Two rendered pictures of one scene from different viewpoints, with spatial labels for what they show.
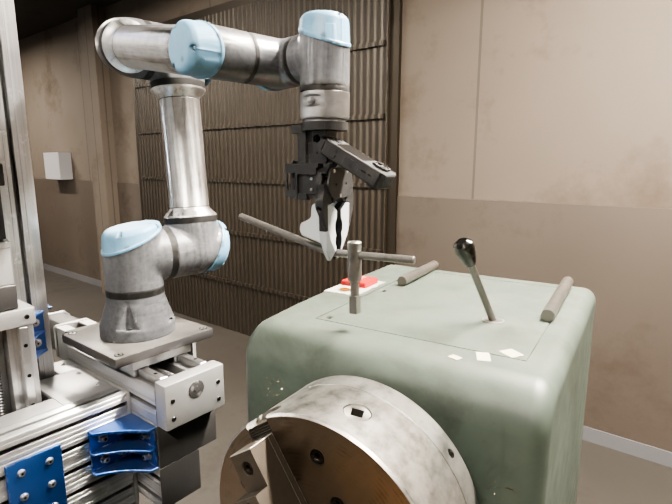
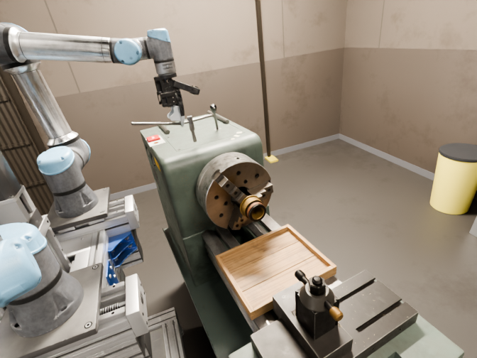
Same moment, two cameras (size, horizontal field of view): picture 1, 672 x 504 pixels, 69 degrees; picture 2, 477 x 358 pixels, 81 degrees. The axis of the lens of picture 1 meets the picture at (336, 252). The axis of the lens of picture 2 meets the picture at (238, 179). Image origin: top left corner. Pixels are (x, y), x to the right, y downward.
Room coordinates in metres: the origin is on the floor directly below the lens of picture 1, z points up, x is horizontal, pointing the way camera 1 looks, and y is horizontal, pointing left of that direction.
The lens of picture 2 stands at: (-0.07, 0.84, 1.70)
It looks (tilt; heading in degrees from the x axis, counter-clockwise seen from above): 28 degrees down; 305
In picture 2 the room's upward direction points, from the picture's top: 8 degrees counter-clockwise
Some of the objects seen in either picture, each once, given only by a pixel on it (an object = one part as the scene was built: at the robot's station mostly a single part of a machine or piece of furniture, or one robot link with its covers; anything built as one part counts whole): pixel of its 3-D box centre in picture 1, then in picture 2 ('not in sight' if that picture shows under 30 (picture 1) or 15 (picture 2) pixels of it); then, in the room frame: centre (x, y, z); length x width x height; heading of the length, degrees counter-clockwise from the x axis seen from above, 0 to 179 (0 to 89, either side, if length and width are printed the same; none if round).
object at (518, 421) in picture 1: (437, 398); (201, 165); (0.89, -0.20, 1.06); 0.59 x 0.48 x 0.39; 148
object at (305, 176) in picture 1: (320, 162); (168, 90); (0.78, 0.02, 1.52); 0.09 x 0.08 x 0.12; 59
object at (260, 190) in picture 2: not in sight; (262, 191); (0.43, -0.04, 1.09); 0.12 x 0.11 x 0.05; 58
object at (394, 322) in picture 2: not in sight; (334, 328); (0.03, 0.34, 0.95); 0.43 x 0.18 x 0.04; 58
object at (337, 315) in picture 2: not in sight; (332, 310); (0.02, 0.42, 1.14); 0.04 x 0.02 x 0.02; 148
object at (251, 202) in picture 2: not in sight; (252, 207); (0.42, 0.08, 1.08); 0.09 x 0.09 x 0.09; 58
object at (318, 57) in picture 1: (323, 54); (160, 45); (0.77, 0.02, 1.68); 0.09 x 0.08 x 0.11; 44
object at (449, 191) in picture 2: not in sight; (456, 180); (-0.47, -1.96, 0.28); 0.36 x 0.36 x 0.56
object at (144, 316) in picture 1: (137, 308); (73, 195); (1.00, 0.42, 1.21); 0.15 x 0.15 x 0.10
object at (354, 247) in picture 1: (354, 277); (192, 128); (0.74, -0.03, 1.34); 0.02 x 0.02 x 0.12
